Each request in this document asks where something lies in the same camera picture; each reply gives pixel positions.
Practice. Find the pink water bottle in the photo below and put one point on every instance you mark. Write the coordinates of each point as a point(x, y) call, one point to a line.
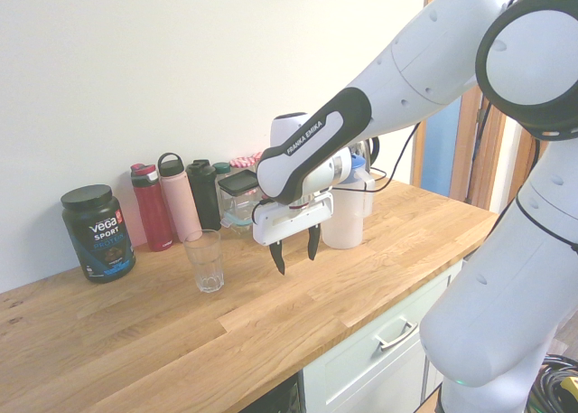
point(180, 200)

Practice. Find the black shaker bottle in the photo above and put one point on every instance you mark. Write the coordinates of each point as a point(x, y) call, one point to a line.
point(203, 196)

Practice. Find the black dishwasher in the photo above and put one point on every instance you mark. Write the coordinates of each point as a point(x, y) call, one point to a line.
point(282, 397)

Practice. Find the black lid square container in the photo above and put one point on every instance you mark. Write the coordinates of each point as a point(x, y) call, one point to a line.
point(237, 182)

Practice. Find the teal lid glass container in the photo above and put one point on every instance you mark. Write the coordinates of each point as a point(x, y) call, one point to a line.
point(237, 222)

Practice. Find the black Vega protein tub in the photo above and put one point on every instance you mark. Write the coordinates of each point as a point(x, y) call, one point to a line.
point(99, 237)

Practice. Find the green lid glass jar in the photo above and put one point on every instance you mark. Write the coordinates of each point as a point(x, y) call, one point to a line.
point(222, 168)

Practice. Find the wooden door frame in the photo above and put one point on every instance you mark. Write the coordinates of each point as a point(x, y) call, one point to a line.
point(465, 160)

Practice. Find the white cabinet drawer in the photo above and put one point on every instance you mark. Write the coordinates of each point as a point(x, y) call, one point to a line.
point(361, 372)

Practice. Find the red checked lid jar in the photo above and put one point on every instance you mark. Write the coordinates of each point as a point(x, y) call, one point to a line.
point(241, 163)
point(256, 154)

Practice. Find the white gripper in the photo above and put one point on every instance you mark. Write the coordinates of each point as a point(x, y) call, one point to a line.
point(289, 223)

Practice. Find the red water bottle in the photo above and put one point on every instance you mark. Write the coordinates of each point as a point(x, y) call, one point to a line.
point(153, 214)

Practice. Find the stainless steel kettle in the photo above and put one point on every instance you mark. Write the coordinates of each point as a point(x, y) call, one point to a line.
point(373, 153)

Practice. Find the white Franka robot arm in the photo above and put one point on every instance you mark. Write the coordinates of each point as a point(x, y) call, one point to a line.
point(429, 69)

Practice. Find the clear glass tumbler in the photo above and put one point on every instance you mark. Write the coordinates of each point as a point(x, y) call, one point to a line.
point(205, 268)

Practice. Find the translucent pitcher with blue lid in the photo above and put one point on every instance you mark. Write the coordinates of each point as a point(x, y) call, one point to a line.
point(347, 223)

